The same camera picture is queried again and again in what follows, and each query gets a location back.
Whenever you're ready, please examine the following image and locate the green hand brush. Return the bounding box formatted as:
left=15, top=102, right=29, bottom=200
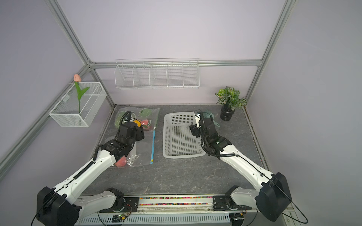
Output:
left=203, top=110, right=220, bottom=128

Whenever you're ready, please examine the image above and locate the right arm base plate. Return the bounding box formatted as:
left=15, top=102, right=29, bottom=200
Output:
left=213, top=195, right=252, bottom=211

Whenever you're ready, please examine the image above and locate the yellow peach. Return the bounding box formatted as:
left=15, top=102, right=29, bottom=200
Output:
left=133, top=119, right=142, bottom=127

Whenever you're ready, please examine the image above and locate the white plastic perforated basket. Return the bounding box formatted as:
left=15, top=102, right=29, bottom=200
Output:
left=163, top=112, right=206, bottom=159

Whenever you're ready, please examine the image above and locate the green artificial plant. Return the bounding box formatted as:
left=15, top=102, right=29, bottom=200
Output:
left=215, top=87, right=248, bottom=111

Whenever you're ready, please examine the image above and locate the black plant vase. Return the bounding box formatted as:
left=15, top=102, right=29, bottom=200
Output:
left=220, top=104, right=235, bottom=121

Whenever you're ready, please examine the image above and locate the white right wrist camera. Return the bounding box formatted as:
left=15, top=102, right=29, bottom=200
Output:
left=194, top=112, right=202, bottom=129

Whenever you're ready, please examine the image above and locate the clear bag with blue zipper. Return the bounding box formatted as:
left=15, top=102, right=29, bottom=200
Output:
left=123, top=130, right=155, bottom=168

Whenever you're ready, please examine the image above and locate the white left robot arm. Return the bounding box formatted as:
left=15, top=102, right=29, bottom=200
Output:
left=34, top=121, right=145, bottom=226

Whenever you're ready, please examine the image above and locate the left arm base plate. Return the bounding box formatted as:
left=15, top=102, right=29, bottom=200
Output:
left=100, top=196, right=140, bottom=213

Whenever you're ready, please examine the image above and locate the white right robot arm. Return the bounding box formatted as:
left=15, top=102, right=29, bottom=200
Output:
left=189, top=112, right=292, bottom=222

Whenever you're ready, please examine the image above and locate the green printed zip-top bag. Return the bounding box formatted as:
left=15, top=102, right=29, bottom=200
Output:
left=114, top=107, right=160, bottom=131

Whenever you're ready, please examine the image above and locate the pink peach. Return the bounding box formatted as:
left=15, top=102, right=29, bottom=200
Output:
left=115, top=156, right=127, bottom=168
left=141, top=119, right=152, bottom=131

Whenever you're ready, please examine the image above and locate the white wire wall shelf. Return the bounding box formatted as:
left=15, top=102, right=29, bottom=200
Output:
left=115, top=58, right=200, bottom=89

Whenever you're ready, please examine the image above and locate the white vent grille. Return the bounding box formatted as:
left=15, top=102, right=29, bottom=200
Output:
left=76, top=213, right=231, bottom=226

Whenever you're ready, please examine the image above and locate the pink artificial tulip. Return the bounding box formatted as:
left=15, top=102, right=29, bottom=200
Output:
left=74, top=74, right=90, bottom=114

